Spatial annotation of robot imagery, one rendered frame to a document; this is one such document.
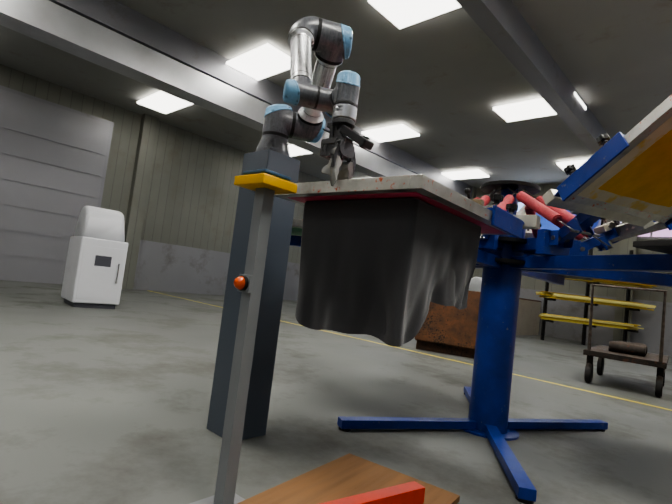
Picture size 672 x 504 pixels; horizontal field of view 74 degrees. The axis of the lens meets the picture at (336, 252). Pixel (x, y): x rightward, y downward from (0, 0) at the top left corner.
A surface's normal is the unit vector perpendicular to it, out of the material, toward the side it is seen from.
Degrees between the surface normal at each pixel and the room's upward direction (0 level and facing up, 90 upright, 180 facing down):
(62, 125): 90
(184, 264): 90
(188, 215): 90
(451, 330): 90
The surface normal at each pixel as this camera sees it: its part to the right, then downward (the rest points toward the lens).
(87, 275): 0.66, 0.03
